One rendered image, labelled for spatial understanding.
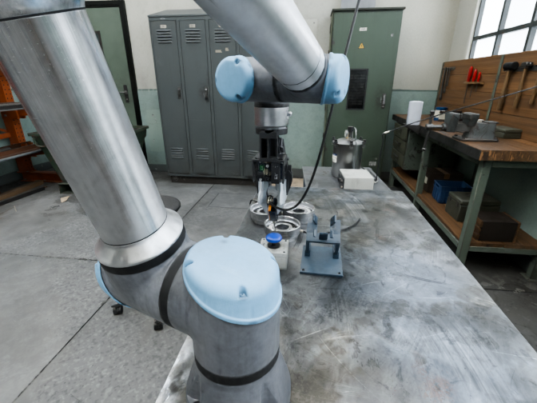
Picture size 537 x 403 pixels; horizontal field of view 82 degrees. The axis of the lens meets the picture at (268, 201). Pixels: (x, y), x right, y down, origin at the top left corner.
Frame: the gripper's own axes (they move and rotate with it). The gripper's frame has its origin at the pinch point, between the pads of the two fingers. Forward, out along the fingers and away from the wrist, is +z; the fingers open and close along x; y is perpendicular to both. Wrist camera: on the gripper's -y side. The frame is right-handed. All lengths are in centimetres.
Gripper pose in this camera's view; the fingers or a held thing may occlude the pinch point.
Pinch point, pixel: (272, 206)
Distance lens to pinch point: 77.3
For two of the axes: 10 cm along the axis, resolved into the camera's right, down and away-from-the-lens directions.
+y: -1.7, 3.6, -9.2
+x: 9.9, 0.6, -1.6
